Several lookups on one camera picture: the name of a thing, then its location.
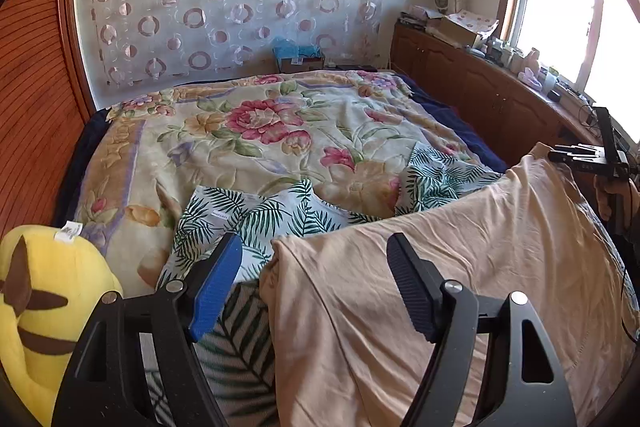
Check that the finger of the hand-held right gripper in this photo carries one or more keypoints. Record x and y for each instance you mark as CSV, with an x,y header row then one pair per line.
x,y
575,153

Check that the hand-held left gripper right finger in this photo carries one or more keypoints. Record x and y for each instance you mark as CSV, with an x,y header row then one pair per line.
x,y
415,292

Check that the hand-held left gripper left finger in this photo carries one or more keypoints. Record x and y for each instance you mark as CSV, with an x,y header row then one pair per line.
x,y
215,292

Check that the beige printed T-shirt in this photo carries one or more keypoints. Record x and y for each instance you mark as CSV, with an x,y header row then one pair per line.
x,y
475,232

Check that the leaf print cloth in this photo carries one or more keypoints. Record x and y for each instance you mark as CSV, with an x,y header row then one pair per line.
x,y
235,217

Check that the row of small bottles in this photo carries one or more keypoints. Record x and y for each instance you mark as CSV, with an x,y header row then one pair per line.
x,y
525,67

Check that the long wooden cabinet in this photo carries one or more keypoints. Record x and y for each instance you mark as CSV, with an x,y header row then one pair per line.
x,y
475,82

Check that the yellow plush toy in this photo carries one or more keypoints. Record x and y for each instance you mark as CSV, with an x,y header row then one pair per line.
x,y
75,267

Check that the window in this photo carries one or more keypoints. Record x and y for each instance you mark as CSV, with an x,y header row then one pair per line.
x,y
560,7

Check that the dotted paper box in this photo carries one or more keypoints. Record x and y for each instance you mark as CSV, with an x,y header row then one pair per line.
x,y
475,21

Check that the cardboard box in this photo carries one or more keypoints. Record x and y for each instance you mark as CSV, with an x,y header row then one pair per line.
x,y
457,32

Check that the floral blanket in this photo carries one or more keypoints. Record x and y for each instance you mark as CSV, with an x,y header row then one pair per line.
x,y
250,122

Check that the wooden louvered wardrobe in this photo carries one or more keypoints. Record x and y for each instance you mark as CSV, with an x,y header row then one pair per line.
x,y
40,107

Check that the blue tissue pack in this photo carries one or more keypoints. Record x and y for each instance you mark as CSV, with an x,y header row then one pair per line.
x,y
295,49

